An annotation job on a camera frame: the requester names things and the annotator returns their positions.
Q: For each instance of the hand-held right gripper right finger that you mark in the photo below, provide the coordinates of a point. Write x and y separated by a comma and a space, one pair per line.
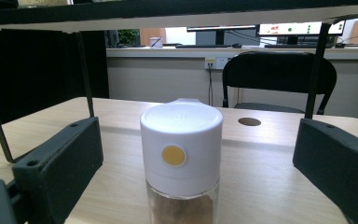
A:
338, 168

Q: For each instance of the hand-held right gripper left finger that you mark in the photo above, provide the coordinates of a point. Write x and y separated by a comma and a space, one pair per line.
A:
59, 168

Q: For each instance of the white-lid jar with brown spice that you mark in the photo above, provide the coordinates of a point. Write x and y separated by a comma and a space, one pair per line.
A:
183, 133

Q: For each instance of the black shelf with metal legs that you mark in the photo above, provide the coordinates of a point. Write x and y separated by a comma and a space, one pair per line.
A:
167, 12

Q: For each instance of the black curtain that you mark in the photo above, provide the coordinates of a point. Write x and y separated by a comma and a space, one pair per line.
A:
37, 74

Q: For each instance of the black folding chair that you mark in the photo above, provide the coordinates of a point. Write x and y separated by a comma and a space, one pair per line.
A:
276, 74

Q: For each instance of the black keyboard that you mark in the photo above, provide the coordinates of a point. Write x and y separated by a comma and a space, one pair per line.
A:
289, 46
202, 46

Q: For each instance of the bright-screen monitor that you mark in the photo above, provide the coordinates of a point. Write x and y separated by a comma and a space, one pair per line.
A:
295, 29

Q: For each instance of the green plant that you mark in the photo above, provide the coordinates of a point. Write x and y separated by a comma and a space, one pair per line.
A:
129, 36

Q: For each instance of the white counter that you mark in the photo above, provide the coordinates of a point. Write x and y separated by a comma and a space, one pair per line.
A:
167, 53

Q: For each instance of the clear cup with pen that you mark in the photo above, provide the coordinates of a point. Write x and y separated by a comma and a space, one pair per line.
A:
156, 42

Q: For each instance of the black computer mouse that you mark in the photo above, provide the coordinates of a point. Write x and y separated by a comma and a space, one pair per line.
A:
236, 45

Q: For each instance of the dark-screen monitor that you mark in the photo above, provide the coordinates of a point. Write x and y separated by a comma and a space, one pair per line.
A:
220, 34

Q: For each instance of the white wall socket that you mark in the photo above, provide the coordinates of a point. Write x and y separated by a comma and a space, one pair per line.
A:
219, 62

